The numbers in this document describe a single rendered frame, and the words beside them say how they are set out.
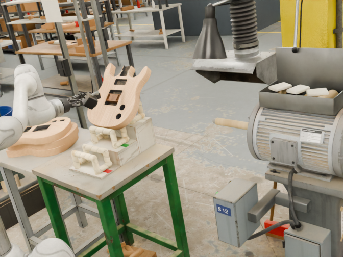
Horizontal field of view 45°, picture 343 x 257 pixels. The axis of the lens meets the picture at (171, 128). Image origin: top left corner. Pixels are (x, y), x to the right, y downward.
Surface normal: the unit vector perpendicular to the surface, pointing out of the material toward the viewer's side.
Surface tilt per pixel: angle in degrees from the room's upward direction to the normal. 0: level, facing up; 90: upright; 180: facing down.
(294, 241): 90
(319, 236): 0
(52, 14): 90
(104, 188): 0
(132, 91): 41
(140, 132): 90
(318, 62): 90
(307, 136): 62
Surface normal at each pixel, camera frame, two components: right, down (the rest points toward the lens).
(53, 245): -0.06, -0.93
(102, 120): -0.51, -0.43
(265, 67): 0.75, 0.15
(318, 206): -0.64, 0.39
